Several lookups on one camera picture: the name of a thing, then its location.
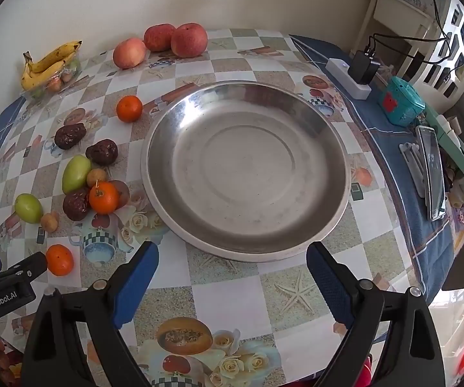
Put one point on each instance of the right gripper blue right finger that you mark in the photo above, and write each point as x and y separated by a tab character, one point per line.
334	281

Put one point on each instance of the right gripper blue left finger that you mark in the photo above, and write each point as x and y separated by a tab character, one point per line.
130	282

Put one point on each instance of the orange tangerine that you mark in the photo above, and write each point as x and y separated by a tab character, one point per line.
60	260
129	109

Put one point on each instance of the round green jujube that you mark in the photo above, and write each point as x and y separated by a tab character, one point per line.
28	208

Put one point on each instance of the tangerine with green stem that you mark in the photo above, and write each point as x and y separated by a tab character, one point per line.
103	198

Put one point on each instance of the dark red date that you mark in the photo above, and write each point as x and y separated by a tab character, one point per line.
103	153
76	205
69	135

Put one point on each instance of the small brown longan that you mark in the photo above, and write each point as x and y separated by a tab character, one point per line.
96	176

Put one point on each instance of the oblong green jujube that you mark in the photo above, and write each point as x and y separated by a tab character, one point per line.
75	174

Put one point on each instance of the large steel plate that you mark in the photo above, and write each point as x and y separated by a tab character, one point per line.
245	171

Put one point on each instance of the smartphone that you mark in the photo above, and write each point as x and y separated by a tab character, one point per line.
435	195

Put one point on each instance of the mint green plastic rack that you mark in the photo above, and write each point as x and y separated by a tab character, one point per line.
447	138

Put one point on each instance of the teal small box device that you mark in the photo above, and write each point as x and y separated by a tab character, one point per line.
400	102

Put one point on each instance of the clear plastic fruit tray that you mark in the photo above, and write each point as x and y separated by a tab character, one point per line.
55	78

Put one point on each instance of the white power strip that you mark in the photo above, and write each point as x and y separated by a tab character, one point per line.
338	68

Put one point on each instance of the black power adapter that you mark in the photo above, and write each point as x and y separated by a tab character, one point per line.
363	68

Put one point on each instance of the yellow banana bunch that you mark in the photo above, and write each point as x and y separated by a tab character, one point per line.
39	72

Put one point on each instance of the pale pink apple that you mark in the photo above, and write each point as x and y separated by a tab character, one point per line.
129	53

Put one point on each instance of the red apple middle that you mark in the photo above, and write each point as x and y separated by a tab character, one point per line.
157	38

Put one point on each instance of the red apple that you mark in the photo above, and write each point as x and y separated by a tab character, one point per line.
157	38
189	40

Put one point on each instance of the red apple right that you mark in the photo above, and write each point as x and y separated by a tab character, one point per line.
189	40

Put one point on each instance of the white shelf unit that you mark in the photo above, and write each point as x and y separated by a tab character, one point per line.
428	35

